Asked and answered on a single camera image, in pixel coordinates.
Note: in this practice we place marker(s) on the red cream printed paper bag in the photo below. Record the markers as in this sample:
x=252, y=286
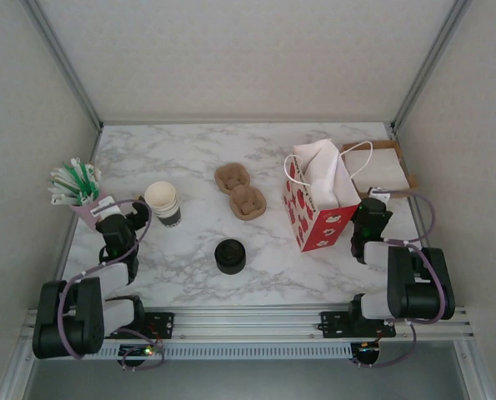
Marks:
x=314, y=225

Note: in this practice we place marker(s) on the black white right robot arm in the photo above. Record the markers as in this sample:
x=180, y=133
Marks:
x=414, y=287

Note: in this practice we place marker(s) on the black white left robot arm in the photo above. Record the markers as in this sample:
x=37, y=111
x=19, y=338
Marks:
x=85, y=308

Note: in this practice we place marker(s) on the paper cup stack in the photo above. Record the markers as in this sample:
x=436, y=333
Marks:
x=160, y=198

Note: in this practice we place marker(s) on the pink holder cup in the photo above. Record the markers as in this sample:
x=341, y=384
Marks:
x=83, y=214

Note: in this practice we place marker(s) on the white napkin stack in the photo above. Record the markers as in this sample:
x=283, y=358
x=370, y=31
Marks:
x=385, y=166

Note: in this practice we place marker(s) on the brown cardboard tray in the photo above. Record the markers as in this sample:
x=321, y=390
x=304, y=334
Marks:
x=391, y=144

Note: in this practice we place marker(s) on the black cup lid stack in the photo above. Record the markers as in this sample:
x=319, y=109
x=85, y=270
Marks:
x=230, y=260

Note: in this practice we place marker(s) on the brown pulp cup carrier stack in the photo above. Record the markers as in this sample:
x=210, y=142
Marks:
x=241, y=196

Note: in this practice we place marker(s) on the small control board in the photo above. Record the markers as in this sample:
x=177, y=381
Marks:
x=366, y=352
x=147, y=351

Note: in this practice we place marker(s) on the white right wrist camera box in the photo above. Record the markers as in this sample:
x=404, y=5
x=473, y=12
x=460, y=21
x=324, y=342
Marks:
x=379, y=193

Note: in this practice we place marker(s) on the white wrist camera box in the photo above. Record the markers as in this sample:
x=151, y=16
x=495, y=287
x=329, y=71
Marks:
x=379, y=193
x=103, y=208

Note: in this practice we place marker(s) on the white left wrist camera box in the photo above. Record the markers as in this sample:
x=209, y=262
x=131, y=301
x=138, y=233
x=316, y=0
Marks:
x=103, y=208

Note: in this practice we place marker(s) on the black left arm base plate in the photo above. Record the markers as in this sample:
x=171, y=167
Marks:
x=160, y=323

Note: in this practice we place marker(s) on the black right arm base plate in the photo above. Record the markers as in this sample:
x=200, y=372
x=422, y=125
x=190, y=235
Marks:
x=335, y=325

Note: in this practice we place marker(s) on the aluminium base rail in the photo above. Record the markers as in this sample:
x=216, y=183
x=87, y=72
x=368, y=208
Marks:
x=247, y=323

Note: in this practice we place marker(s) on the aluminium frame leg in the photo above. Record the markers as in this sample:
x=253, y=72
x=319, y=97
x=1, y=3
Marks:
x=472, y=371
x=16, y=366

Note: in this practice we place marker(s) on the aluminium frame post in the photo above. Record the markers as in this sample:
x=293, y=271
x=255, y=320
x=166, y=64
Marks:
x=64, y=62
x=430, y=62

